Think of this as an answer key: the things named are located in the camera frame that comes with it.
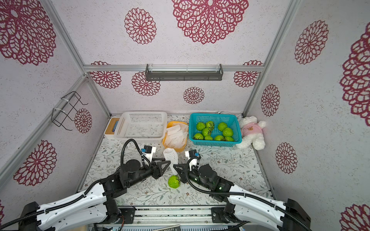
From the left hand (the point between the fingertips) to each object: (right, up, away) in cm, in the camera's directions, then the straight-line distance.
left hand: (167, 162), depth 71 cm
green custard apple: (+2, -13, +8) cm, 15 cm away
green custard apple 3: (+27, +19, +35) cm, 49 cm away
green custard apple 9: (+39, +10, +27) cm, 49 cm away
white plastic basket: (-21, +18, +42) cm, 50 cm away
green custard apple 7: (+18, +11, +29) cm, 36 cm away
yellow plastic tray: (-3, +19, +32) cm, 38 cm away
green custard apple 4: (+36, +18, +35) cm, 54 cm away
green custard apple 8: (+32, +10, +28) cm, 44 cm away
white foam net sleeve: (+2, +4, -3) cm, 6 cm away
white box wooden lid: (-45, +18, +35) cm, 60 cm away
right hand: (+3, -1, -2) cm, 4 cm away
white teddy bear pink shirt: (+54, +14, +28) cm, 63 cm away
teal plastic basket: (+31, +15, +39) cm, 52 cm away
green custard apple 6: (+24, +14, +32) cm, 42 cm away
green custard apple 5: (+39, +14, +32) cm, 52 cm away
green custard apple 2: (+20, +19, +35) cm, 45 cm away
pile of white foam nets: (+3, +12, +27) cm, 29 cm away
